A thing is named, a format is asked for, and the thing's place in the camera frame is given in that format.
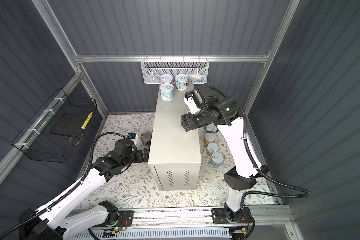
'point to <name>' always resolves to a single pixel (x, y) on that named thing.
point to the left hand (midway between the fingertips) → (143, 151)
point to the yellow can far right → (209, 138)
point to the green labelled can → (212, 147)
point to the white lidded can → (217, 159)
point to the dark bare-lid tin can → (146, 138)
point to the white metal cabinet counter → (175, 162)
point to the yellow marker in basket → (83, 126)
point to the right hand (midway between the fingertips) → (189, 123)
